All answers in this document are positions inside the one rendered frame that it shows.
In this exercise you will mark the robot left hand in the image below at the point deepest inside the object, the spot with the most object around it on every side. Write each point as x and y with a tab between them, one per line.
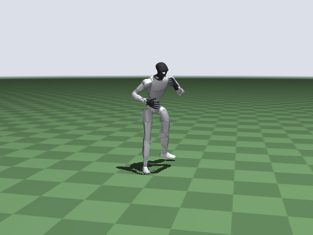
175	85

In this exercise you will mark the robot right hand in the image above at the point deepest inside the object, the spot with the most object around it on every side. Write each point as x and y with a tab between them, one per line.
151	103

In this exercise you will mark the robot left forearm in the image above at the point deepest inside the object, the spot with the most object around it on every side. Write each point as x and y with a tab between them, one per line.
180	90

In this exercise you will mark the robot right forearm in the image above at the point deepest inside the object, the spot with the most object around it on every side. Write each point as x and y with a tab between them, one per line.
139	98

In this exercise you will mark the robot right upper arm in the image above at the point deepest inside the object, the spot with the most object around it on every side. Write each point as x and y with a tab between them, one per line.
144	84

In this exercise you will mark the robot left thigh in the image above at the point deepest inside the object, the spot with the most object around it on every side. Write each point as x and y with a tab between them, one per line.
165	121

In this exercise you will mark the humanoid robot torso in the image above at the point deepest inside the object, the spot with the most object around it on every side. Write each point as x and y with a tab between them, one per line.
157	90

